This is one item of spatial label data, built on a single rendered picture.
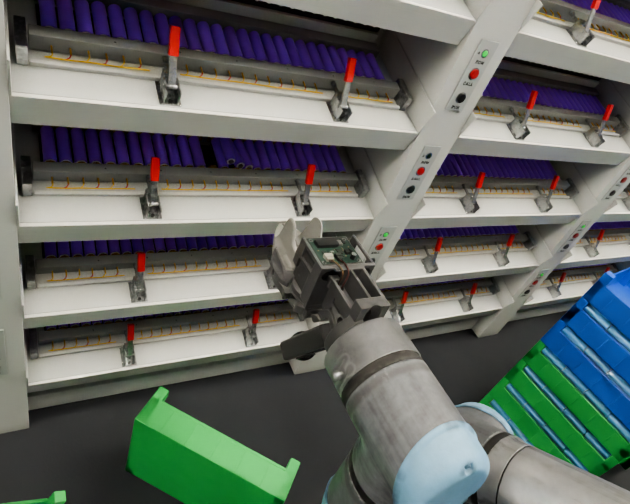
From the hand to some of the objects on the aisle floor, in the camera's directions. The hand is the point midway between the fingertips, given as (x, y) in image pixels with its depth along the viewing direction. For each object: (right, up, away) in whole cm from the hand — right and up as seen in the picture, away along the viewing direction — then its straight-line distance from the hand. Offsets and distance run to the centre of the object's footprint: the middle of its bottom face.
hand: (283, 235), depth 66 cm
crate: (-20, -51, +36) cm, 66 cm away
